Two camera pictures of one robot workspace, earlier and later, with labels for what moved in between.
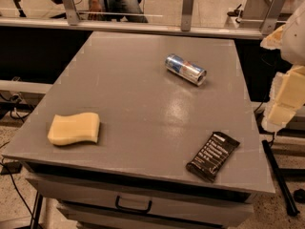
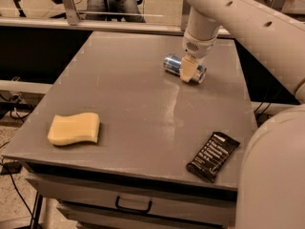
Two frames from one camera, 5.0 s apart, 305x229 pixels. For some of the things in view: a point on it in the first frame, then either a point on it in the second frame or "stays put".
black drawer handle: [131, 209] stays put
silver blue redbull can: [185, 69] stays put
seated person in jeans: [115, 3] stays put
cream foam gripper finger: [287, 96] -> [194, 48]
